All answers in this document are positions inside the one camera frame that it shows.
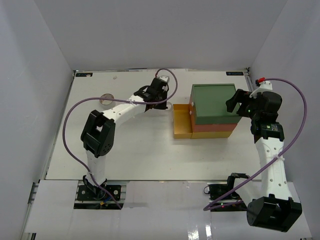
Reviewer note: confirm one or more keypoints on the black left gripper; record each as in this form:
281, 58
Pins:
163, 106

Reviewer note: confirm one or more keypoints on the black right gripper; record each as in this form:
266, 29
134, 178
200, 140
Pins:
242, 97

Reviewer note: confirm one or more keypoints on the yellow drawer tray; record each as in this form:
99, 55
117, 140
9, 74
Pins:
182, 126

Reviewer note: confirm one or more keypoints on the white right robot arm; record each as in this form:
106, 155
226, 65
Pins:
271, 206

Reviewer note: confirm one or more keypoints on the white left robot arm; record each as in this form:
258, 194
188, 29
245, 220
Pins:
100, 128

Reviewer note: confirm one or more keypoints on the green drawer box shell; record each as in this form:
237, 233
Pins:
208, 104

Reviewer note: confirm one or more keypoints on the yellow drawer box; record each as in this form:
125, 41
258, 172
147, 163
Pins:
211, 134

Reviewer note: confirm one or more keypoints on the black label right corner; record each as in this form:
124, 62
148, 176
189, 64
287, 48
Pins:
234, 73

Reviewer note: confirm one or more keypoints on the black label corner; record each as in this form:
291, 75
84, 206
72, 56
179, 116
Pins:
234, 73
83, 74

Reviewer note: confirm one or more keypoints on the large clear tape roll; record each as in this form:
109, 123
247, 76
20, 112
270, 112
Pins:
107, 100

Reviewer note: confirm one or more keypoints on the black label left corner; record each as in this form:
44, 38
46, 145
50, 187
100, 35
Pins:
83, 74

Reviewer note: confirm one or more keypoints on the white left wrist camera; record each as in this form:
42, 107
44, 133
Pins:
164, 78

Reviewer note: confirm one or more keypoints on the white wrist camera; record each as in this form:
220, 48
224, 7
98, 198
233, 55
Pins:
263, 85
164, 78

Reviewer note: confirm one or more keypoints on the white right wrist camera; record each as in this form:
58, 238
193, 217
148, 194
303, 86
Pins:
263, 85

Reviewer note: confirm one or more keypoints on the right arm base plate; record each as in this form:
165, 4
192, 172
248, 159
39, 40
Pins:
216, 190

